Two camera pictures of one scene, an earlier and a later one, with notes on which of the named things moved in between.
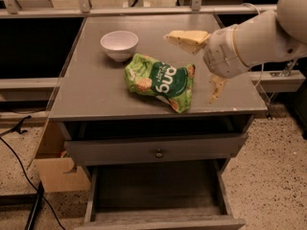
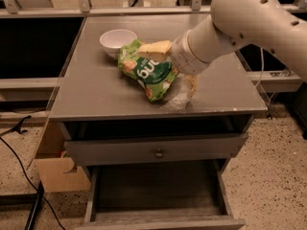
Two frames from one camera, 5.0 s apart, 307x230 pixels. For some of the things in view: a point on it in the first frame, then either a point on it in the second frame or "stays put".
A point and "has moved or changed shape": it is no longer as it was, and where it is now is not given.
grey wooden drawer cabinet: [150, 122] stays put
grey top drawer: [104, 151] stays put
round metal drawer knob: [159, 154] stays put
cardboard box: [56, 169] stays put
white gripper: [221, 53] → [180, 57]
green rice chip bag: [169, 81] has moved or changed shape
